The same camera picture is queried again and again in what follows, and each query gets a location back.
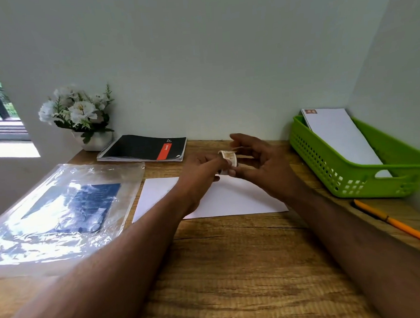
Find person's left hand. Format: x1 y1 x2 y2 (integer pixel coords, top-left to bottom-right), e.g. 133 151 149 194
170 151 235 218

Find white artificial flowers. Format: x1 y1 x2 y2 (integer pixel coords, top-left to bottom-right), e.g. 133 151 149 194
36 82 117 147

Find white envelope with red mark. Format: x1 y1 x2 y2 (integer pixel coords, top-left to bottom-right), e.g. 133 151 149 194
301 104 393 183

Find green plastic basket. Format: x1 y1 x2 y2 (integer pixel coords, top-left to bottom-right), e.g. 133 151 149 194
287 108 420 204

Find white flower pot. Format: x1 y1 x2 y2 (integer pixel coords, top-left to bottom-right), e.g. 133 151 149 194
71 129 115 153

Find small beige postage stamp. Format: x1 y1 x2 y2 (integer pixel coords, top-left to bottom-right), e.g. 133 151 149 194
218 149 239 175

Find person's right hand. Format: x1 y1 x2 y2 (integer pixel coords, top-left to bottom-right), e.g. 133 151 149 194
228 130 307 206

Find dark blue sheet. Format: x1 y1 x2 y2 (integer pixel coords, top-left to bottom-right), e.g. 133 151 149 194
20 182 124 238

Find person's left forearm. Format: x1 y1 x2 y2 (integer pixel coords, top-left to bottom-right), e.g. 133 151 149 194
0 187 197 318

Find person's right forearm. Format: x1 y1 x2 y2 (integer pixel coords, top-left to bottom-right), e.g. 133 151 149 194
288 184 420 318

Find white paper envelope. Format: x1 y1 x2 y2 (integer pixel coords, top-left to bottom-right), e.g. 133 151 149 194
130 171 289 223

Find orange pencil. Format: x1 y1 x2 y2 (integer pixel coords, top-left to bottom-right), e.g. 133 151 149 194
351 196 420 254

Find black spiral notebook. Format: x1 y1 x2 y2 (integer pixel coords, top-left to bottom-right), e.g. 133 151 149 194
95 131 189 167

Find clear plastic sleeve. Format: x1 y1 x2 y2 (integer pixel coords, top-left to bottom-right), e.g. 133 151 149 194
0 159 151 279

